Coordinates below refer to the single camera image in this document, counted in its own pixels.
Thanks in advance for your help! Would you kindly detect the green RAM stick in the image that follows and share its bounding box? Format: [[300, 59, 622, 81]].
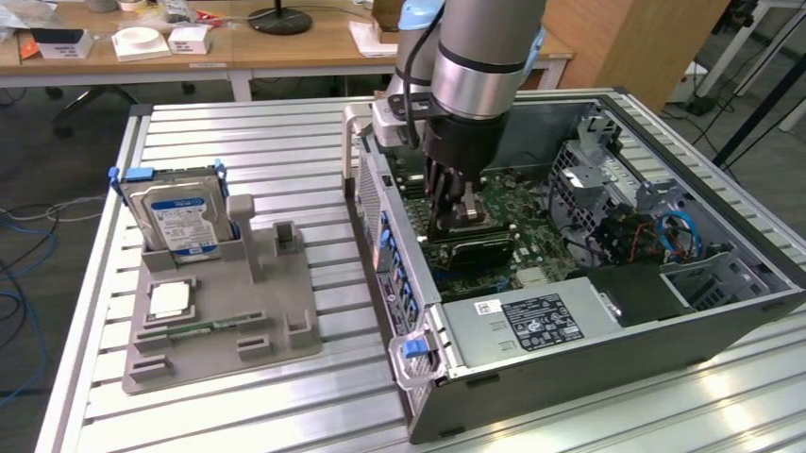
[[135, 318, 242, 341]]

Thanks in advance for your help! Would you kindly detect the black office chair base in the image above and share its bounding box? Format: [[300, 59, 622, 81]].
[[50, 83, 142, 139]]

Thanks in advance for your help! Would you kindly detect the green motherboard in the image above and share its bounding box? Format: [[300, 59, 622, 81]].
[[392, 167, 591, 303]]

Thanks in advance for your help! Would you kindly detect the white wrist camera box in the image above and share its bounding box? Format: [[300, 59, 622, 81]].
[[370, 96, 431, 149]]

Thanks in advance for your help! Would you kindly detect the brown cardboard box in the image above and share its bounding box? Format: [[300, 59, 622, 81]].
[[370, 0, 406, 34]]

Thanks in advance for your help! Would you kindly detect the black camera cable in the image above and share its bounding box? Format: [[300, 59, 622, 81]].
[[401, 8, 446, 148]]

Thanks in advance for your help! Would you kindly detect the white box with black lid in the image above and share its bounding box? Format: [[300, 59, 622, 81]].
[[30, 26, 96, 61]]

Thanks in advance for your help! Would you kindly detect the wooden cabinet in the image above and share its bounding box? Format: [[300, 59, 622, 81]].
[[541, 0, 735, 115]]

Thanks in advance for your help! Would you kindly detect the open black PC case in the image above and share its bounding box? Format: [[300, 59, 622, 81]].
[[342, 86, 806, 445]]

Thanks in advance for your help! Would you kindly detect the blue case latch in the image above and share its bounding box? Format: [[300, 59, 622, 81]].
[[401, 337, 431, 361]]

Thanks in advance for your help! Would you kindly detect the black tripod stand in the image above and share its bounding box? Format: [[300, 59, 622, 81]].
[[689, 0, 806, 169]]

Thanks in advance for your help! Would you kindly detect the white floor cable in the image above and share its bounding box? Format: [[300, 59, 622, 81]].
[[0, 195, 107, 224]]

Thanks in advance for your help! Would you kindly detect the clear plastic bag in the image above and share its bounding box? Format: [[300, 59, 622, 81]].
[[0, 0, 68, 42]]

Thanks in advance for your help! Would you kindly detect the silver CPU chip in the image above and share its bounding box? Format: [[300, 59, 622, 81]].
[[146, 282, 199, 320]]

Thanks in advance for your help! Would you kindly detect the silver chipset heatsink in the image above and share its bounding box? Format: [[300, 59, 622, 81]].
[[514, 267, 550, 288]]

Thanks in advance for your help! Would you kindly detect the blue floor cable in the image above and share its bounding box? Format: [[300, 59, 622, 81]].
[[0, 207, 59, 408]]

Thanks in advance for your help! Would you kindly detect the black round lamp base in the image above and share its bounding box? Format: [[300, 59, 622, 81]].
[[246, 0, 315, 36]]

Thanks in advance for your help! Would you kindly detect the hard disk in blue carrier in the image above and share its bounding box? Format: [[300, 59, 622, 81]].
[[104, 159, 230, 265]]

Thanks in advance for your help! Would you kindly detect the white paper booklet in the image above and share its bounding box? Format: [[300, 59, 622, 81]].
[[348, 21, 402, 59]]

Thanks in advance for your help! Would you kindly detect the white square holder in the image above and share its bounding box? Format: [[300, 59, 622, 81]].
[[110, 26, 174, 63]]

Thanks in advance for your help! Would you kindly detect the grey power supply unit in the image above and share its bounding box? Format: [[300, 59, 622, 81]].
[[439, 276, 623, 370]]

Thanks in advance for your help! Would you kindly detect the grey plastic parts rack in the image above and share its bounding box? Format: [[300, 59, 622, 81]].
[[120, 193, 326, 396]]

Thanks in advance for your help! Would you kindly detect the red packet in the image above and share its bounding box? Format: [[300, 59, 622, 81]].
[[192, 8, 230, 28]]

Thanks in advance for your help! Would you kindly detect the small white carton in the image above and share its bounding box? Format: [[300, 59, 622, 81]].
[[167, 25, 214, 57]]

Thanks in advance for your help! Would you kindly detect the blue SATA wire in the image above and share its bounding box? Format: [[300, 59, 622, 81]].
[[654, 210, 705, 263]]

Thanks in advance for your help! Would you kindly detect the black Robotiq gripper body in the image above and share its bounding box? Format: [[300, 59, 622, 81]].
[[419, 112, 506, 175]]

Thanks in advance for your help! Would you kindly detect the wooden desk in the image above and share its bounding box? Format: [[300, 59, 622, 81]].
[[0, 0, 575, 91]]

